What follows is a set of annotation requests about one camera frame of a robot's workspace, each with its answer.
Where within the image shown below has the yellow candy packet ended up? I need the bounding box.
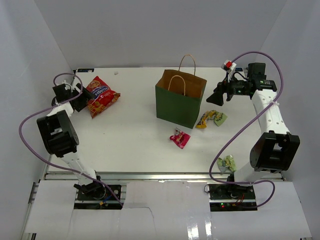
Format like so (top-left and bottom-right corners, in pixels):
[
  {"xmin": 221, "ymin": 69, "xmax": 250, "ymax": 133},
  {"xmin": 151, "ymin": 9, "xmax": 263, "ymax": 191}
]
[{"xmin": 195, "ymin": 110, "xmax": 218, "ymax": 129}]

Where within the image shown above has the red cookie snack bag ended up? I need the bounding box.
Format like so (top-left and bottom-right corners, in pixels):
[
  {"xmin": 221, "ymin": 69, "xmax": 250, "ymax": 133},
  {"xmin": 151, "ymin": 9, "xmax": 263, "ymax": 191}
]
[{"xmin": 85, "ymin": 76, "xmax": 121, "ymax": 119}]

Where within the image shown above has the green candy wrapper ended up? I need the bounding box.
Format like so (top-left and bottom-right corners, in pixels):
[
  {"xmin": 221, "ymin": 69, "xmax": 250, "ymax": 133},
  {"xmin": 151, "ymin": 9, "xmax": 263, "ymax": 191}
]
[{"xmin": 213, "ymin": 112, "xmax": 228, "ymax": 127}]

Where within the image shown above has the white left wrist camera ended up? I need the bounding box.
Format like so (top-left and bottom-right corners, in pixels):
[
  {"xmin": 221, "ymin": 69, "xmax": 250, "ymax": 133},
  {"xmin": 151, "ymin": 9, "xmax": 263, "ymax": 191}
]
[{"xmin": 62, "ymin": 80, "xmax": 75, "ymax": 92}]

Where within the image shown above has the pink candy packet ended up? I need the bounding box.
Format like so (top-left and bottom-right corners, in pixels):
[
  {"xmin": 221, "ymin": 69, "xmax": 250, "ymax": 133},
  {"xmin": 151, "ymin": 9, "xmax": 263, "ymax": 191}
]
[{"xmin": 169, "ymin": 128, "xmax": 191, "ymax": 149}]

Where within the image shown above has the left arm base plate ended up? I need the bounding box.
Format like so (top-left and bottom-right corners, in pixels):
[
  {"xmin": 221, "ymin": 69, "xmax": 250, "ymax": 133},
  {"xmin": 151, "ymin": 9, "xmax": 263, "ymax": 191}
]
[{"xmin": 73, "ymin": 182, "xmax": 123, "ymax": 210}]

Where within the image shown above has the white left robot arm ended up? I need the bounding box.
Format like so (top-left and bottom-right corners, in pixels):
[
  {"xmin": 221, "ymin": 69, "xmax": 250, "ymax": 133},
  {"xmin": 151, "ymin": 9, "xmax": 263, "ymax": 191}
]
[{"xmin": 36, "ymin": 81, "xmax": 106, "ymax": 200}]

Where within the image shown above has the light green snack wrapper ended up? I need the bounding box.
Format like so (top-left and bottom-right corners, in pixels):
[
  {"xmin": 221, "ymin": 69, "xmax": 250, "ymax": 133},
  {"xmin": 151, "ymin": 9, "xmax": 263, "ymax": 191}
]
[{"xmin": 217, "ymin": 155, "xmax": 237, "ymax": 174}]

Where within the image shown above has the green paper bag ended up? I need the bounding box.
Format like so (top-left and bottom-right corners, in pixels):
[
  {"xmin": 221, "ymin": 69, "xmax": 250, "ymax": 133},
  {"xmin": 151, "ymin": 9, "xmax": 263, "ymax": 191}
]
[{"xmin": 155, "ymin": 57, "xmax": 207, "ymax": 129}]

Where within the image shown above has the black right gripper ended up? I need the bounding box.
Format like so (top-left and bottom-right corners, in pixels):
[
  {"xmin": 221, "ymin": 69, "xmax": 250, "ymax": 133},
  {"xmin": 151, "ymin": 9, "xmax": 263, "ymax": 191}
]
[{"xmin": 207, "ymin": 73, "xmax": 250, "ymax": 107}]

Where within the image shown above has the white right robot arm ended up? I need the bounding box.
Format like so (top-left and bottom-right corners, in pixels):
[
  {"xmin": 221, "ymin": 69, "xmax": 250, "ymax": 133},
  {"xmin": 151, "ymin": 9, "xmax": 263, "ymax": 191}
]
[{"xmin": 206, "ymin": 61, "xmax": 300, "ymax": 200}]

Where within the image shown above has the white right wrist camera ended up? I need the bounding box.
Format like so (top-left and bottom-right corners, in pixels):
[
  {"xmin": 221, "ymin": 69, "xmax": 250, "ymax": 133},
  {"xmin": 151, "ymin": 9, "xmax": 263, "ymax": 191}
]
[{"xmin": 221, "ymin": 60, "xmax": 237, "ymax": 74}]

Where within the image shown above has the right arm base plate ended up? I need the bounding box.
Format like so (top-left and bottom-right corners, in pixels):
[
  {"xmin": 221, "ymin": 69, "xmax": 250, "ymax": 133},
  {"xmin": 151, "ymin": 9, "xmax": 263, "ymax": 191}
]
[{"xmin": 203, "ymin": 184, "xmax": 258, "ymax": 212}]

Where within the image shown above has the aluminium table rail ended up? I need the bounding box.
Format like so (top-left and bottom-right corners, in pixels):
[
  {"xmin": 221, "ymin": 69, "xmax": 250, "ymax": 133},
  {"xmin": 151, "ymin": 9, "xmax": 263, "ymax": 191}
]
[{"xmin": 43, "ymin": 171, "xmax": 283, "ymax": 182}]

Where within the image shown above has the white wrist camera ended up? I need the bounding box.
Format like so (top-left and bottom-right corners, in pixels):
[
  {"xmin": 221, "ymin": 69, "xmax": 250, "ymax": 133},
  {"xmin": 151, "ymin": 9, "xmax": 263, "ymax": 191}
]
[
  {"xmin": 221, "ymin": 60, "xmax": 237, "ymax": 74},
  {"xmin": 62, "ymin": 80, "xmax": 75, "ymax": 92}
]

